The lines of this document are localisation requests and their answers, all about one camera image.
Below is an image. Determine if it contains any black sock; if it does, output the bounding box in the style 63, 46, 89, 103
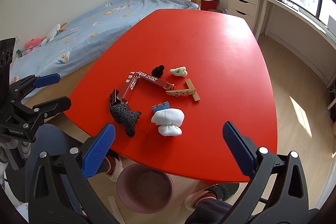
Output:
109, 103, 141, 137

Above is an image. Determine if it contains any red cardboard strip chinese text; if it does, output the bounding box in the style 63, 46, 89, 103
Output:
117, 72, 140, 103

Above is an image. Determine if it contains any white sock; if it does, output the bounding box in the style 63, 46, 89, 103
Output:
151, 108, 185, 136

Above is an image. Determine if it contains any brown cardboard piece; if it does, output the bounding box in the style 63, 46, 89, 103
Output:
166, 79, 201, 102

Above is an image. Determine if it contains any green white tissue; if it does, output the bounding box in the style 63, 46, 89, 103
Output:
170, 67, 187, 77

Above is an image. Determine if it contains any small black scrap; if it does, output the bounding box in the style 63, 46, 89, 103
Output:
151, 65, 165, 79

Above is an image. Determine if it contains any red cardboard strip with BOX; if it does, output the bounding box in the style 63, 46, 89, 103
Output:
137, 72, 174, 90

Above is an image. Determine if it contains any pink trash bin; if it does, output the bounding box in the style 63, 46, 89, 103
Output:
116, 164, 174, 214

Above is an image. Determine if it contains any bed with blue sheet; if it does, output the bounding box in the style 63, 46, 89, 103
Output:
10, 0, 202, 104

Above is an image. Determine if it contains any pink plush toy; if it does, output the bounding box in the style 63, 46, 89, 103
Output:
23, 38, 45, 55

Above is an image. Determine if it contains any white goose plush toy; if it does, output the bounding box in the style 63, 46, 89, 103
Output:
41, 23, 66, 46

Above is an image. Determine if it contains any red table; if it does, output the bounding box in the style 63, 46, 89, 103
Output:
66, 9, 277, 182

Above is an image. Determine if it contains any white long desk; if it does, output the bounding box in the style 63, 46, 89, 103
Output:
255, 0, 335, 85

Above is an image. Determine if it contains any red white cooler box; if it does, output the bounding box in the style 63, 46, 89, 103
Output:
201, 0, 219, 11

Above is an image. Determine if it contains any white drawer cabinet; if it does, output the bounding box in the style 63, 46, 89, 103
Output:
228, 0, 259, 31

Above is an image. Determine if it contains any black tracking camera box left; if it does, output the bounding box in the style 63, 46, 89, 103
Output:
0, 38, 15, 105

